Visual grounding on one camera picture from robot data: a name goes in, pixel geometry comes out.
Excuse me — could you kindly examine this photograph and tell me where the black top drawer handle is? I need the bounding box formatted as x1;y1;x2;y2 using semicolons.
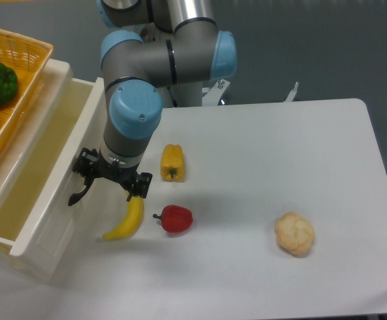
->
67;177;94;206

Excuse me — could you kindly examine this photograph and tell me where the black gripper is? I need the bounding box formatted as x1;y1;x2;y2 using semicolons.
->
73;147;153;202

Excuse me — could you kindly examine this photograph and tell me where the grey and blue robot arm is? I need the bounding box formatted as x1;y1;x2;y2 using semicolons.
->
73;1;238;198

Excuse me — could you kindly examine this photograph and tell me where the yellow bell pepper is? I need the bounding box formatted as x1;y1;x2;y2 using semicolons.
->
160;144;185;182

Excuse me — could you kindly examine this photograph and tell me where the white metal mounting bracket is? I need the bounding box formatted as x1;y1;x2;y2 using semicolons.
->
202;79;299;107

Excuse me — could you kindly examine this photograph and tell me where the yellow banana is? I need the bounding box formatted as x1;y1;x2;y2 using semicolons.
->
102;197;144;241

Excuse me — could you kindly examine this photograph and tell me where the white drawer cabinet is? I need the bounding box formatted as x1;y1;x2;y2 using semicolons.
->
0;59;107;286

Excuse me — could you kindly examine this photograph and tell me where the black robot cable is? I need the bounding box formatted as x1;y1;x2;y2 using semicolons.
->
166;85;181;108

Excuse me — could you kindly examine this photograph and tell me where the red bell pepper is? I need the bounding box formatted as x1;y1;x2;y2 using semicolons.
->
152;205;194;233

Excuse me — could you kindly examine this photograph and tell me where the yellow woven basket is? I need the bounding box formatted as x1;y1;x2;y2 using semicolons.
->
0;23;55;183

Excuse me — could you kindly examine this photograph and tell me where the beige cauliflower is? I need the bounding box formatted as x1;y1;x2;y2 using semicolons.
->
275;211;315;257

